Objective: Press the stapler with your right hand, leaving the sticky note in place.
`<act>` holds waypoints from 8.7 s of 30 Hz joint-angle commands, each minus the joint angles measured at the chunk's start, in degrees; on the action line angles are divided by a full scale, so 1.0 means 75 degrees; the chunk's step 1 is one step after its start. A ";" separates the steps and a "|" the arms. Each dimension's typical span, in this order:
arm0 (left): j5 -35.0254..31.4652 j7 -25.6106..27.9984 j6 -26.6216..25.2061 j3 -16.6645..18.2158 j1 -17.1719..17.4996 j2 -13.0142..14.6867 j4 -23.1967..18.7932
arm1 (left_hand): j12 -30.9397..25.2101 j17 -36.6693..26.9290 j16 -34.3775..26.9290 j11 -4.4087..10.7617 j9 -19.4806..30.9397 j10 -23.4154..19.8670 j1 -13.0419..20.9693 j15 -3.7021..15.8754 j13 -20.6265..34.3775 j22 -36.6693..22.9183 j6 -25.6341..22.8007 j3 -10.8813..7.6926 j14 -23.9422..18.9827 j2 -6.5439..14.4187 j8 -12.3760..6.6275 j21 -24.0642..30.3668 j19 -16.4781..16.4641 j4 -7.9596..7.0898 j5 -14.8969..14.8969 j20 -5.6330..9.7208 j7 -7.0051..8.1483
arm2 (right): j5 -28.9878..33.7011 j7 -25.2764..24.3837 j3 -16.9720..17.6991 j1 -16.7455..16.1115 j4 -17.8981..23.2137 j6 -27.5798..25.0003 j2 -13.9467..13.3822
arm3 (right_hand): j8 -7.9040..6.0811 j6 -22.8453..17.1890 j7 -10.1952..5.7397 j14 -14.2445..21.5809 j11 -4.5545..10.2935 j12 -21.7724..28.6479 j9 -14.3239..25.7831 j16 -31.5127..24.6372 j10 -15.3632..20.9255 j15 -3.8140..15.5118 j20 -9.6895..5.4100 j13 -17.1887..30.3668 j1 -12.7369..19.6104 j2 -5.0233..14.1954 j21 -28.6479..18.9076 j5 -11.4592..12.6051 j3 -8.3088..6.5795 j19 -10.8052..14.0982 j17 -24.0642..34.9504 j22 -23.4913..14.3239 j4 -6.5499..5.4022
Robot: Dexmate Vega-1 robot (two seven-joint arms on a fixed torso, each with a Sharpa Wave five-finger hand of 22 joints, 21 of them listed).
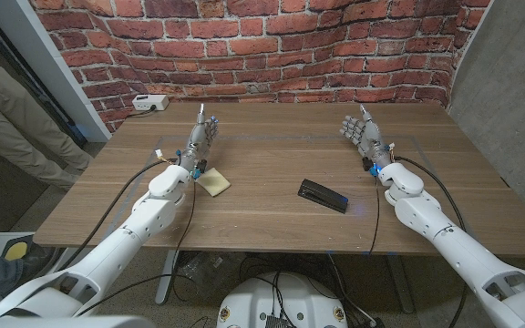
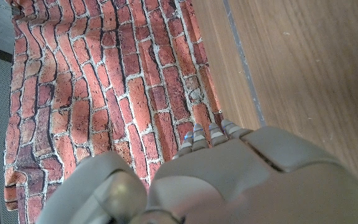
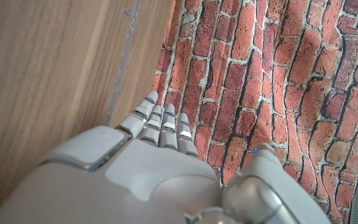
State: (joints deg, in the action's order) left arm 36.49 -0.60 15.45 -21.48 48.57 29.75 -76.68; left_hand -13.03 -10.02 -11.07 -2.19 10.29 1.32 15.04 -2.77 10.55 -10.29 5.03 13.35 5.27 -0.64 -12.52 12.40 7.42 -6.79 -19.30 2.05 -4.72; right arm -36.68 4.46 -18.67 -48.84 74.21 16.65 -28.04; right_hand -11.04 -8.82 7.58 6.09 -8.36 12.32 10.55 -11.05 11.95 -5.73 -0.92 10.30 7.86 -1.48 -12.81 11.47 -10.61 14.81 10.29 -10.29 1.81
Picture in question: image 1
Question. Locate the person in beige trousers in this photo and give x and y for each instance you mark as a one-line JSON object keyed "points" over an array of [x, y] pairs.
{"points": [[12, 118]]}

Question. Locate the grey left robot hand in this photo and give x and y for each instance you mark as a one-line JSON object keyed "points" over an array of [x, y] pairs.
{"points": [[198, 141]]}

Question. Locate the grey table leg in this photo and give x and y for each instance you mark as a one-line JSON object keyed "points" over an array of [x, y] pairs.
{"points": [[401, 282]]}

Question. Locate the white table leg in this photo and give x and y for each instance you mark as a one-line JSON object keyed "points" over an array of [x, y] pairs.
{"points": [[167, 278]]}

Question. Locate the red brick printed backdrop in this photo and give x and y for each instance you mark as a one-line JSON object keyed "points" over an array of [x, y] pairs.
{"points": [[262, 50]]}

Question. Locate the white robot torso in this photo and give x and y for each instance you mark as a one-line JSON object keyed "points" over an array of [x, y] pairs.
{"points": [[262, 300]]}

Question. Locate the white base with yellow pads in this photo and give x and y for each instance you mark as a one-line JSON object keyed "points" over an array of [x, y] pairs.
{"points": [[14, 249]]}

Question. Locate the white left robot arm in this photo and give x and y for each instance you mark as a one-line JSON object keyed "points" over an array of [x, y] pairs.
{"points": [[121, 241]]}

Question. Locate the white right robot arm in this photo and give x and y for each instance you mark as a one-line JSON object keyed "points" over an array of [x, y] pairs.
{"points": [[454, 246]]}

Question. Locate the clear plastic bag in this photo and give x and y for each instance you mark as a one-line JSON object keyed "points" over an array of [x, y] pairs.
{"points": [[203, 271]]}

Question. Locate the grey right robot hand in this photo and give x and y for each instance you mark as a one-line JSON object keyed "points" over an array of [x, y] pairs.
{"points": [[369, 139]]}

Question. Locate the white power strip box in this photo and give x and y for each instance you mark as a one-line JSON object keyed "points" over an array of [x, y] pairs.
{"points": [[149, 102]]}

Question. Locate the black stapler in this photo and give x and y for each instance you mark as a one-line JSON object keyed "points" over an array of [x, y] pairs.
{"points": [[322, 195]]}

